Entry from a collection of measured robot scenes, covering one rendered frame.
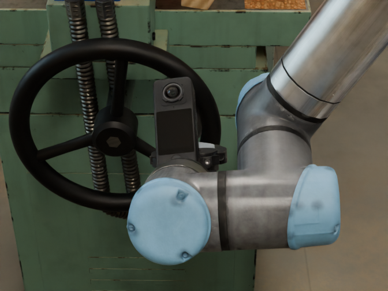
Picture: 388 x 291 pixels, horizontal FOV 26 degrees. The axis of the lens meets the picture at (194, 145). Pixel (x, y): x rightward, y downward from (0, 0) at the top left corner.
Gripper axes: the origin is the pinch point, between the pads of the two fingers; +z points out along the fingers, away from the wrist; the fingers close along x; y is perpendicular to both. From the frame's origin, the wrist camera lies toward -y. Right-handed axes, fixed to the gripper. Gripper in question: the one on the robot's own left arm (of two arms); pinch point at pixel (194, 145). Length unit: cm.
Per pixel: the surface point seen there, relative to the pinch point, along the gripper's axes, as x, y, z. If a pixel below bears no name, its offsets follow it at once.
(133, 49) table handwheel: -6.8, -12.7, -1.5
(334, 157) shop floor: 28, 25, 133
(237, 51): 5.7, -11.0, 21.2
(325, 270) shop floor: 22, 46, 93
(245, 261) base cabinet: 4, 28, 43
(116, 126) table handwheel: -10.4, -2.7, 2.7
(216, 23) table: 2.9, -15.3, 18.6
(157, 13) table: -5.7, -17.3, 17.3
